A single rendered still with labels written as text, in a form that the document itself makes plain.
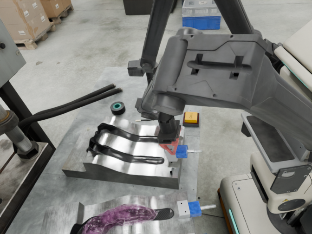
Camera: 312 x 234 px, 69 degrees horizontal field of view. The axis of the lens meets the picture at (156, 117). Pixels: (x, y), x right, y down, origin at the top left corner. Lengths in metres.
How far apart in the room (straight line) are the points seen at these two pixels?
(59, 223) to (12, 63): 0.83
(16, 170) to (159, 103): 1.07
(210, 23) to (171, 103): 3.70
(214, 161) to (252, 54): 1.77
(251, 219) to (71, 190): 0.99
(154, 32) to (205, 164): 1.40
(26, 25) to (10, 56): 3.13
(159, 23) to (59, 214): 0.71
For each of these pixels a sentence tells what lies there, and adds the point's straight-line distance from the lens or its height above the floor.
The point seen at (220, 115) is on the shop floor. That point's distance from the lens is 2.35.
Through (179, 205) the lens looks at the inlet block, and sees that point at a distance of 0.83.
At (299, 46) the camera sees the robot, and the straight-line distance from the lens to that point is 0.68.
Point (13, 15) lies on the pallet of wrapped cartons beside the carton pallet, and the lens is 4.51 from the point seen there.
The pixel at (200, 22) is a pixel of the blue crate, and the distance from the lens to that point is 3.95.
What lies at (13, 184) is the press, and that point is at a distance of 1.25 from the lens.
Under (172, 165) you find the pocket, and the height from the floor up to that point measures 0.86.
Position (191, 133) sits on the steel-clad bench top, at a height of 0.80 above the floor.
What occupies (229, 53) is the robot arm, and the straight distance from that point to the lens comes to 0.26.
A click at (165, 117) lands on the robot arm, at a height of 1.13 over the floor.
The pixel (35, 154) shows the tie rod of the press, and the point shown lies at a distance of 1.29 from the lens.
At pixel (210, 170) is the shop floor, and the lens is 1.94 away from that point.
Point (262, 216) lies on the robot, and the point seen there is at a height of 0.28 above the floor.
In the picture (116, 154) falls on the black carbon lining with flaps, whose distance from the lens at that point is 0.95.
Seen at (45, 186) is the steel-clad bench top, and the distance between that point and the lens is 1.13.
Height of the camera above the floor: 1.64
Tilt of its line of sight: 44 degrees down
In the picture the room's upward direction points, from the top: 9 degrees counter-clockwise
